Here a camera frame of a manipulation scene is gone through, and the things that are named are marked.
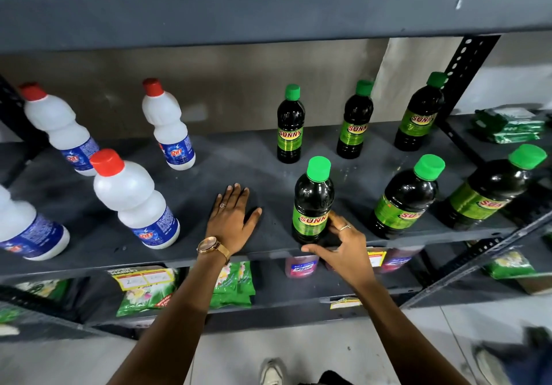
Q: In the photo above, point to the dark bottle green cap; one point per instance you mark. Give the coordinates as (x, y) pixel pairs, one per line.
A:
(312, 199)
(290, 121)
(487, 195)
(420, 113)
(405, 199)
(356, 117)

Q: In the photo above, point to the brown cardboard back panel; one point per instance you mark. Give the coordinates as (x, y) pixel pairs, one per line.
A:
(215, 83)

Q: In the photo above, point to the dark blue trouser leg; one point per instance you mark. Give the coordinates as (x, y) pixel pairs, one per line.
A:
(530, 359)

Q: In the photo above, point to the green detergent packet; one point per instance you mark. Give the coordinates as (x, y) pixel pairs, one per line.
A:
(515, 137)
(509, 118)

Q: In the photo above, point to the white shoe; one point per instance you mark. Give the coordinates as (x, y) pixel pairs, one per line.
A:
(272, 374)
(489, 367)

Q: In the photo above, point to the black trouser leg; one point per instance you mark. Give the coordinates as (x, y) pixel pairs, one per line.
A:
(336, 378)

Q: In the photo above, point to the person's right hand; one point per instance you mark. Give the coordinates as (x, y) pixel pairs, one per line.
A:
(349, 255)

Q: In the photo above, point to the person's left forearm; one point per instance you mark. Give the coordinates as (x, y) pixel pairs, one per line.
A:
(172, 324)

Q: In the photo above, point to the white paper back panel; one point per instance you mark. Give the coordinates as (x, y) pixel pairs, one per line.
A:
(409, 74)

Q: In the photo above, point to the pink liquid bottle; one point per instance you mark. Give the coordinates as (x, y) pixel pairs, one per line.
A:
(302, 266)
(399, 259)

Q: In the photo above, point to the yellow white price label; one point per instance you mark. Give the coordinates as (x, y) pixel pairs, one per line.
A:
(345, 303)
(376, 258)
(142, 277)

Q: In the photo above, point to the person's left hand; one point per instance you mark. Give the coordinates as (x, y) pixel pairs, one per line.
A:
(228, 225)

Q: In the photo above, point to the person's left middle finger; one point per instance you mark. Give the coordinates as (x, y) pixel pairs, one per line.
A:
(235, 197)

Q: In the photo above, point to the person's right thumb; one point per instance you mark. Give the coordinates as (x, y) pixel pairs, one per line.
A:
(317, 250)

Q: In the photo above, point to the white bottle red cap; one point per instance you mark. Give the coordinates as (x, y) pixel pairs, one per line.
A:
(166, 126)
(129, 195)
(56, 121)

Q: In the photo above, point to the person's left little finger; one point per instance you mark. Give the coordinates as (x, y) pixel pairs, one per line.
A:
(214, 210)

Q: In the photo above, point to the dark grey metal shelf rack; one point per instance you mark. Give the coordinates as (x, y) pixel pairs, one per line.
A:
(258, 9)

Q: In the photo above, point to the brown cardboard box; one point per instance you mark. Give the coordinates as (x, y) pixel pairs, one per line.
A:
(537, 284)

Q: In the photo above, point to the white bottle blue label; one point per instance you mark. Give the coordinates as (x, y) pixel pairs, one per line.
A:
(26, 229)

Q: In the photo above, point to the person's left thumb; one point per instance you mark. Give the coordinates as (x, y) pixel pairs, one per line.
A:
(254, 218)

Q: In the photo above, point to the person's right forearm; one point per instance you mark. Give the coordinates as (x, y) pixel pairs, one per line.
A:
(401, 337)

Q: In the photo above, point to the green flower print packet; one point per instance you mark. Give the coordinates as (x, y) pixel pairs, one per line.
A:
(43, 289)
(142, 300)
(233, 285)
(509, 265)
(8, 314)

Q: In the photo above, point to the gold wristwatch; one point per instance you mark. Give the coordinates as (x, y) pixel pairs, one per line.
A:
(211, 246)

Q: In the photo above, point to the adjoining grey metal shelf rack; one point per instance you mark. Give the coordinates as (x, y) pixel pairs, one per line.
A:
(530, 212)

